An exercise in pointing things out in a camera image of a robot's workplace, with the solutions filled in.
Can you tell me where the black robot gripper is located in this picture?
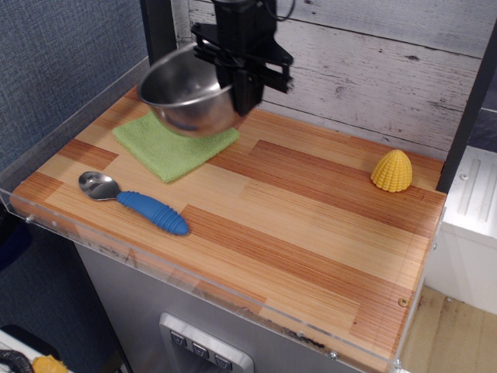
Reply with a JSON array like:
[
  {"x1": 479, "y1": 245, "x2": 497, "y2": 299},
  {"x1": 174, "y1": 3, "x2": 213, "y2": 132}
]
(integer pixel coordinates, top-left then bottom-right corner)
[{"x1": 191, "y1": 1, "x2": 294, "y2": 117}]

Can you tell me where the stainless steel bowl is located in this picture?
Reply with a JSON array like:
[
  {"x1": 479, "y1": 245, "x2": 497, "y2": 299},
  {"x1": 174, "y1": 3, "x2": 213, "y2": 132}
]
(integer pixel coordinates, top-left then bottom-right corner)
[{"x1": 137, "y1": 43, "x2": 245, "y2": 138}]

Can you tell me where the clear acrylic counter guard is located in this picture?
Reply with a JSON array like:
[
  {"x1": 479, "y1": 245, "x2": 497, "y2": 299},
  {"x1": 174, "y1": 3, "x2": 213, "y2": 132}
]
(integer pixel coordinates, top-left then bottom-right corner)
[{"x1": 0, "y1": 56, "x2": 447, "y2": 373}]

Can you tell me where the green microfiber cloth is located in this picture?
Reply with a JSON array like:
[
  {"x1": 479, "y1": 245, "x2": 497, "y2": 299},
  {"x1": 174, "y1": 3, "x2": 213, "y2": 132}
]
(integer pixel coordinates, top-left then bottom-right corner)
[{"x1": 113, "y1": 113, "x2": 239, "y2": 183}]

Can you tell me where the yellow plastic corn piece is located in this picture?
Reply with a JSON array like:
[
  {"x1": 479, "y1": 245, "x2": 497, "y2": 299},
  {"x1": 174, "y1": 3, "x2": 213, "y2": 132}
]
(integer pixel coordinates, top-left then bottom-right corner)
[{"x1": 370, "y1": 149, "x2": 413, "y2": 193}]

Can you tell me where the silver toy fridge cabinet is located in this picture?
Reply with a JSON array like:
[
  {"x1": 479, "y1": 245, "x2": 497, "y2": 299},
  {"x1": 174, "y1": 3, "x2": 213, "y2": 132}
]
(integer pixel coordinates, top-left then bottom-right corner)
[{"x1": 76, "y1": 245, "x2": 351, "y2": 372}]

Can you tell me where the grey dispenser button panel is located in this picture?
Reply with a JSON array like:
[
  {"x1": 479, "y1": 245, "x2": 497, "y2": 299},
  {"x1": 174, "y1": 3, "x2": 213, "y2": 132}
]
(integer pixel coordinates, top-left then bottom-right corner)
[{"x1": 159, "y1": 312, "x2": 255, "y2": 372}]

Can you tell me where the white side cabinet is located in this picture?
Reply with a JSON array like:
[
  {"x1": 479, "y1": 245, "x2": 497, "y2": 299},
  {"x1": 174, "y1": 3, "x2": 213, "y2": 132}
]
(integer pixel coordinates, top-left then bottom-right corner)
[{"x1": 425, "y1": 146, "x2": 496, "y2": 314}]

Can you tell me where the yellow object bottom left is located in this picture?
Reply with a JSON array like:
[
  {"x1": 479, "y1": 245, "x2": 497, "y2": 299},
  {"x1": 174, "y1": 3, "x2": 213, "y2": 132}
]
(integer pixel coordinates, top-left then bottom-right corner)
[{"x1": 32, "y1": 355, "x2": 69, "y2": 373}]

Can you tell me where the black vertical frame post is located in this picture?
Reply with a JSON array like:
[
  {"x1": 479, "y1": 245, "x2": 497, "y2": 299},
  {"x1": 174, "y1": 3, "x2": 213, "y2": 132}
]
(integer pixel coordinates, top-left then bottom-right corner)
[{"x1": 140, "y1": 0, "x2": 192, "y2": 66}]

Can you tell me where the blue handled metal spoon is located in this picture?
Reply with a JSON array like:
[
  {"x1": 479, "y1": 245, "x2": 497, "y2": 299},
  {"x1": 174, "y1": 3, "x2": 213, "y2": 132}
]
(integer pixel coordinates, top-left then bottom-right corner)
[{"x1": 78, "y1": 171, "x2": 189, "y2": 235}]

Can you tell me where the black right frame post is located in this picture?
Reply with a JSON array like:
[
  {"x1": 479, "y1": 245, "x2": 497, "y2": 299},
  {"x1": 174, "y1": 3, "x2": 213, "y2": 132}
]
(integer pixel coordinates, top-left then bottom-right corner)
[{"x1": 436, "y1": 23, "x2": 496, "y2": 193}]

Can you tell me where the black braided cable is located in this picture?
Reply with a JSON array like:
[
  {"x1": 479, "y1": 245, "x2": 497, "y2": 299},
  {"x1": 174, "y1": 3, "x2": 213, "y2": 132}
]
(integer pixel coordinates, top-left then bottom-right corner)
[{"x1": 0, "y1": 348, "x2": 34, "y2": 373}]

